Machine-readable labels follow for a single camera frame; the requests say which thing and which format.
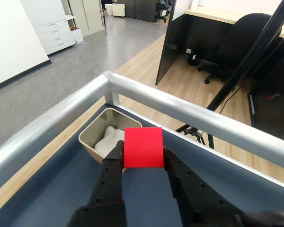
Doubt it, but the black storage cabinet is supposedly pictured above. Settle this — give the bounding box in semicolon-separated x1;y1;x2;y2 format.
124;0;157;23

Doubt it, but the white rolling cabinet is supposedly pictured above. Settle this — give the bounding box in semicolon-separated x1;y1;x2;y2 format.
105;2;126;17

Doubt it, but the grey metal locker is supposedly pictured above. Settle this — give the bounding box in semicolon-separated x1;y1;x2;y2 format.
61;0;107;37

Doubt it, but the black waste bin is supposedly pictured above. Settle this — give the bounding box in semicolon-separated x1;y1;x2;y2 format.
187;48;201;67

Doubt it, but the black tripod stand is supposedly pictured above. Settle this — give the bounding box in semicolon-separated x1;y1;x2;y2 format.
175;0;284;149

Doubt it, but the silver rail post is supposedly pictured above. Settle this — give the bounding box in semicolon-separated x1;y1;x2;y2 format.
105;91;121;106

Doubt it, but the small red item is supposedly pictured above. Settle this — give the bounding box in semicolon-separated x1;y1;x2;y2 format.
266;93;282;102

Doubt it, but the silver rail tube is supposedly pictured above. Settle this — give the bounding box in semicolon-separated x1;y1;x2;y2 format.
0;73;111;197
108;72;284;171

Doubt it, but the black desk with beige top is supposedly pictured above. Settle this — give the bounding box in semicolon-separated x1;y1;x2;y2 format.
155;0;284;86

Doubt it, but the beige plastic box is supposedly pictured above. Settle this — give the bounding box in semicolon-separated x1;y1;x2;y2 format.
78;107;143;175

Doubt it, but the white crumpled cloth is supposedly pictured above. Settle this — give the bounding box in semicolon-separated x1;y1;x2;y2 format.
94;125;125;158

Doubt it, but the red cube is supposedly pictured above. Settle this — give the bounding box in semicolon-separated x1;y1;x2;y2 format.
124;127;166;169

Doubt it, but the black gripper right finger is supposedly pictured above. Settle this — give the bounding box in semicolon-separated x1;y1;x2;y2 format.
162;146;250;227

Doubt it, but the white cardboard box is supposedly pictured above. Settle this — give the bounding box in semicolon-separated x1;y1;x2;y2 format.
70;27;84;44

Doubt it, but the silver table edge strip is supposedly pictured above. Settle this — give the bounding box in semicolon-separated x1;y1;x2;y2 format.
113;104;284;197

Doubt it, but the small black office chair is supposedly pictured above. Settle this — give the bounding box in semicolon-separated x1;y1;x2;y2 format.
155;0;169;24

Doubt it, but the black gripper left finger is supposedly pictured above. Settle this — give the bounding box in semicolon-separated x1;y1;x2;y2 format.
66;140;127;227

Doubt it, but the white drawer cabinet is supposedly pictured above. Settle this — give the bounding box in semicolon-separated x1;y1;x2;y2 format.
20;0;77;56

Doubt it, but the blue-grey table mat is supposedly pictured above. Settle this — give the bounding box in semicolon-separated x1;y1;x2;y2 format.
0;107;284;227

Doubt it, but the black low cabinet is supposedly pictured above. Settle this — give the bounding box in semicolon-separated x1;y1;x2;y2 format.
247;78;284;138

